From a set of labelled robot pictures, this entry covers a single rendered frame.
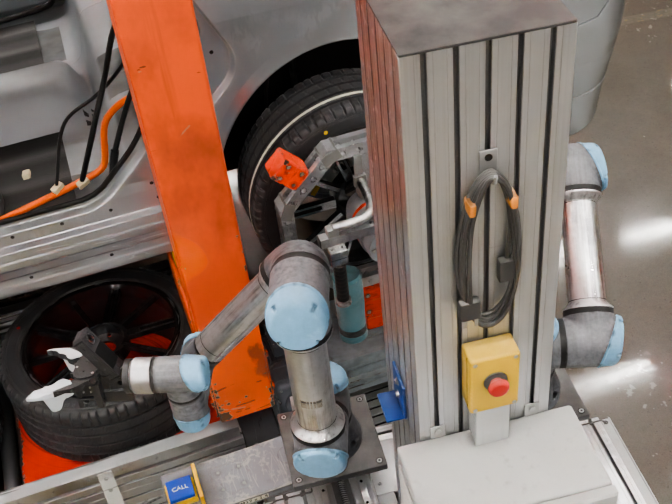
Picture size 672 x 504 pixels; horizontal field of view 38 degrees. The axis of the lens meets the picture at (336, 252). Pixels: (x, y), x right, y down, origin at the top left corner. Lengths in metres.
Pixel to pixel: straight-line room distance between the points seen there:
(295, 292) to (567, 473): 0.57
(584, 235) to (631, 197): 2.01
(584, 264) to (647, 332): 1.46
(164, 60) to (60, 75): 1.60
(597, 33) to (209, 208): 1.46
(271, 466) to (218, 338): 0.80
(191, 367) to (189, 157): 0.51
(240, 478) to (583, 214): 1.18
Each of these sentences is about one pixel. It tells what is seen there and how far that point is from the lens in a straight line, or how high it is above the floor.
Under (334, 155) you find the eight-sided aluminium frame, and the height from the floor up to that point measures 1.10.
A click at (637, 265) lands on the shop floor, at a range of 4.03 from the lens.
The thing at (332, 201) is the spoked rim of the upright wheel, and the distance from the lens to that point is 2.94.
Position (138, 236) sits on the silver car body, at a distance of 2.99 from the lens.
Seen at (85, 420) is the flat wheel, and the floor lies 0.48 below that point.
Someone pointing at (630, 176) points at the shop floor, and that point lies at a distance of 4.48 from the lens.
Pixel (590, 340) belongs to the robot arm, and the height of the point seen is 1.03.
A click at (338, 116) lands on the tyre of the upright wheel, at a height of 1.16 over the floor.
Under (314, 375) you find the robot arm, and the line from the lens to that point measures 1.93.
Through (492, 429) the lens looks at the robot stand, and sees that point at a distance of 1.80.
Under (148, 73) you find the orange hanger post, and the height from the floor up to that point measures 1.65.
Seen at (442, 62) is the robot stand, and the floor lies 2.01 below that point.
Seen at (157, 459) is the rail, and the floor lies 0.36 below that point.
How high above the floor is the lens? 2.68
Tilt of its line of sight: 41 degrees down
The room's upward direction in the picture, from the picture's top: 7 degrees counter-clockwise
